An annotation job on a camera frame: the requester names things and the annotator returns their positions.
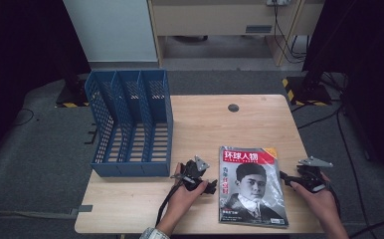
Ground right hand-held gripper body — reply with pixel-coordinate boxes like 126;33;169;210
295;155;334;193

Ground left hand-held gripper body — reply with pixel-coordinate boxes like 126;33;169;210
171;154;211;192

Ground magazine with portrait cover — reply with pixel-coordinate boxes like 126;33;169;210
218;145;289;229

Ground blue plastic file rack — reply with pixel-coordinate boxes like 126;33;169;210
84;69;174;178

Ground person's right hand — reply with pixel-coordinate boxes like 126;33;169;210
289;172;341;222

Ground person's left hand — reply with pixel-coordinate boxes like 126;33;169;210
162;162;210;223

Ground patterned white sleeve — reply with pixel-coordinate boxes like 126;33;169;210
139;226;171;239

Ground black stand base striped tape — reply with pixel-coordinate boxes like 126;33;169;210
55;78;91;109
282;75;333;108

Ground black tape pieces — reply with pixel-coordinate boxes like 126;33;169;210
84;122;98;145

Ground grey tape strip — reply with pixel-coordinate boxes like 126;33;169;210
70;204;94;217

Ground dark curtain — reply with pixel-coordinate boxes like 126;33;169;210
301;0;384;182
0;0;93;167

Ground beige wooden desk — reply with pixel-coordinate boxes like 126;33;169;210
146;0;326;68

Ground white cabinet panel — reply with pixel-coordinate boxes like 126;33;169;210
63;0;159;63

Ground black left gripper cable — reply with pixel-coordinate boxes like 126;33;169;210
154;178;185;228

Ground black hanging cables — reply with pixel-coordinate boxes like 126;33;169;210
273;3;309;65

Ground thin black floor cable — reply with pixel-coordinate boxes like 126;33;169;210
12;108;36;127

